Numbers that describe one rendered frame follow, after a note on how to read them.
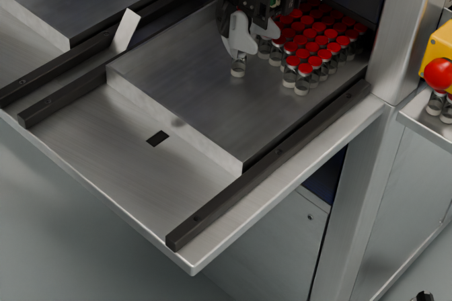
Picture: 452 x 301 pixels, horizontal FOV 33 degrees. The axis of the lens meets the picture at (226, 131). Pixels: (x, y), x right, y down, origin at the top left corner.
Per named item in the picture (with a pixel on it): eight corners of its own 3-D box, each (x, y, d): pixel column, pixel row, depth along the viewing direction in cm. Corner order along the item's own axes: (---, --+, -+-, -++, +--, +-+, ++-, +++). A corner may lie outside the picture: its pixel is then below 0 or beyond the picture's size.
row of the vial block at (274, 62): (231, 29, 120) (233, 5, 117) (321, 84, 112) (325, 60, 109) (221, 35, 119) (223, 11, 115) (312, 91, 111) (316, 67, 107)
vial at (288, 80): (288, 76, 113) (292, 52, 109) (299, 83, 112) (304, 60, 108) (278, 83, 111) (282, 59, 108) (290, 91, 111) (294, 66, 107)
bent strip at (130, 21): (129, 38, 117) (128, 7, 113) (142, 47, 116) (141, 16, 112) (55, 80, 110) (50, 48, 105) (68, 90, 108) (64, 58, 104)
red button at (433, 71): (432, 70, 101) (440, 46, 98) (458, 84, 99) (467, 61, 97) (417, 83, 99) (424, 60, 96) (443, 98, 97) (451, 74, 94)
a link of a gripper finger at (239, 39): (246, 82, 105) (255, 27, 99) (215, 62, 108) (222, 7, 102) (260, 73, 107) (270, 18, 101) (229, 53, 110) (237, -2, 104)
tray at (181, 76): (259, -11, 128) (261, -28, 126) (387, 62, 117) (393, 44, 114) (106, 83, 110) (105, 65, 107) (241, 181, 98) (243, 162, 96)
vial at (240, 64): (237, 66, 114) (239, 44, 111) (248, 73, 113) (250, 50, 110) (227, 72, 112) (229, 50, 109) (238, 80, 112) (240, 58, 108)
